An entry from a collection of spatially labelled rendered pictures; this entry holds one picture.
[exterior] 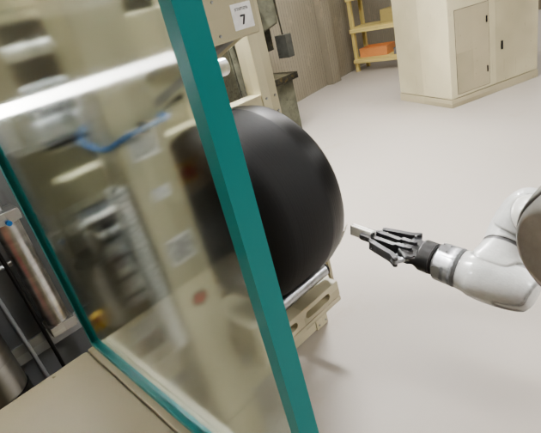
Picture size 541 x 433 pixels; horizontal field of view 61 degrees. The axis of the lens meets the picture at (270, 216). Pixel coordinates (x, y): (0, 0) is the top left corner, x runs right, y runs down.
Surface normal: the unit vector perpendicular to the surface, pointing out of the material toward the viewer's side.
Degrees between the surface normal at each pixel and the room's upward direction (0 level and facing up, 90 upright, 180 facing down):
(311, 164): 61
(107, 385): 0
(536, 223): 89
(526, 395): 0
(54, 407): 0
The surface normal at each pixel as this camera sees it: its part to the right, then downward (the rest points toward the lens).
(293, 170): 0.47, -0.32
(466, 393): -0.23, -0.87
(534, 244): -0.94, 0.25
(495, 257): -0.33, -0.66
